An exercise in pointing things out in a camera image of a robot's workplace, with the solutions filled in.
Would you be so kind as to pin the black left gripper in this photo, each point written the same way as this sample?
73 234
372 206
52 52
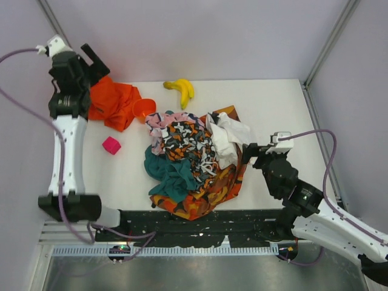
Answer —
90 68

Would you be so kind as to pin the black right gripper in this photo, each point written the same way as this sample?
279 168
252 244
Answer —
253 151

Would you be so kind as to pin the white cloth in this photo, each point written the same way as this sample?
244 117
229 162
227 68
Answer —
227 136

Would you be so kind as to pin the orange brown camouflage cloth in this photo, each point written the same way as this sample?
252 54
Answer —
226 186

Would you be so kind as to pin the black orange patterned cloth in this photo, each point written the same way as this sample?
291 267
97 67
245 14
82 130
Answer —
187 141

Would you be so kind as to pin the teal cloth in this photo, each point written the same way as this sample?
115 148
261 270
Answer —
175 178

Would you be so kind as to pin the pink patterned cloth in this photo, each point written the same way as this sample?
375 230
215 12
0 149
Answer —
156 122

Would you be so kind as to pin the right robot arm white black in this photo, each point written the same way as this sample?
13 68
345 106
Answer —
308 214

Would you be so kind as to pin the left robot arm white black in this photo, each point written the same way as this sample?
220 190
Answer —
67 199

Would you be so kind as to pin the orange plastic bowl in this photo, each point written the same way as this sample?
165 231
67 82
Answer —
142 108

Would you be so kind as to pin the pink cube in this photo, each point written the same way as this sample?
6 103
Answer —
111 145

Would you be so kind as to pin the yellow banana bunch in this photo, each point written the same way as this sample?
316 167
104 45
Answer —
184 87

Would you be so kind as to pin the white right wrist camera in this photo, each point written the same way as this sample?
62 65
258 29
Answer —
280 142

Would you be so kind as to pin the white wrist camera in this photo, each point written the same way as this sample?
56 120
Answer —
54 46
280 142

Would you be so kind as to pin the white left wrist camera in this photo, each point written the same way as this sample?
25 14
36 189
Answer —
54 46

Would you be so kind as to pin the left aluminium frame post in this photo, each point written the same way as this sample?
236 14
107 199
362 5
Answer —
52 19

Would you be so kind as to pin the aluminium frame post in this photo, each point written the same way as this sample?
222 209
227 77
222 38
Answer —
52 19
335 33

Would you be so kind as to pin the grey slotted cable duct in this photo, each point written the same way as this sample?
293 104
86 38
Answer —
118 250

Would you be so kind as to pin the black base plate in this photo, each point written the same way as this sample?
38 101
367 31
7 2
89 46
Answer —
243 228

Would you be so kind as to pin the right aluminium frame post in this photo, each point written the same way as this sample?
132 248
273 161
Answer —
335 33

